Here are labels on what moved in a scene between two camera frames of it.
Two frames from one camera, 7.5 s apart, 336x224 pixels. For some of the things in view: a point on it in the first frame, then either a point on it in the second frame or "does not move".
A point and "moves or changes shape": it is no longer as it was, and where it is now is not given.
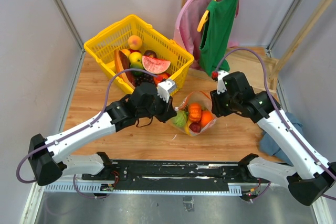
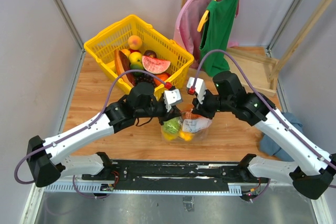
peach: x=135 y=42 does not move
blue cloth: x=270 y=147 does not move
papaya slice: x=122 y=64 does not move
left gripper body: x=159 y=108 does not move
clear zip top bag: x=194 y=113 moves or changes shape
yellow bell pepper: x=186 y=127 → x=188 y=136
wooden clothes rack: x=256 y=62 does not move
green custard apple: x=181 y=118 → x=173 y=125
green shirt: x=218 y=29 does not move
